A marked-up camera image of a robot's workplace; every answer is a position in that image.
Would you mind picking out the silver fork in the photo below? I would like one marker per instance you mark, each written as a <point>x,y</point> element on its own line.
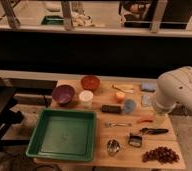
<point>110,125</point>

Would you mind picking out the green background tray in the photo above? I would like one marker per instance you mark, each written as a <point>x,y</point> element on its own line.
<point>52,20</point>

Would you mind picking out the orange fruit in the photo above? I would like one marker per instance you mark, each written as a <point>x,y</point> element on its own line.
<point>119,96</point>

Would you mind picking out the black side table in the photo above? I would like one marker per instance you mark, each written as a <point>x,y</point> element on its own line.
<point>0,113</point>

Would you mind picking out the cream banana peel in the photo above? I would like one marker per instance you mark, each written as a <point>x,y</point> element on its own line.
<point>124,88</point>

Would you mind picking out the green plastic tray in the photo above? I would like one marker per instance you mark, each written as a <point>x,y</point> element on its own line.
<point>67,135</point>

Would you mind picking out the orange bowl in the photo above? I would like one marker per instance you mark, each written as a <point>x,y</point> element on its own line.
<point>90,82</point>

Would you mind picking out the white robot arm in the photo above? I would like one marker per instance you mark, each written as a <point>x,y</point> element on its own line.
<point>172,87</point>

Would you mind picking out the red chili pepper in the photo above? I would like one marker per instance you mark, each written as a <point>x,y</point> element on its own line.
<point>144,121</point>

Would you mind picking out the white plastic cup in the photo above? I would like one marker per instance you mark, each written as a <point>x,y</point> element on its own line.
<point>86,98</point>

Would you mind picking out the black rectangular block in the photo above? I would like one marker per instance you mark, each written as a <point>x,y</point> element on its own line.
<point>111,109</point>

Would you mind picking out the blue sponge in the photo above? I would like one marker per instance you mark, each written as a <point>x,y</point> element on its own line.
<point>148,87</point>

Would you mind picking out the purple bowl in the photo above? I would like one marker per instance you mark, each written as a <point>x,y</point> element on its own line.
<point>63,94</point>

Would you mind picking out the small metal cup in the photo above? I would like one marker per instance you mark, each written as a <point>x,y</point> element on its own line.
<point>113,147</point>

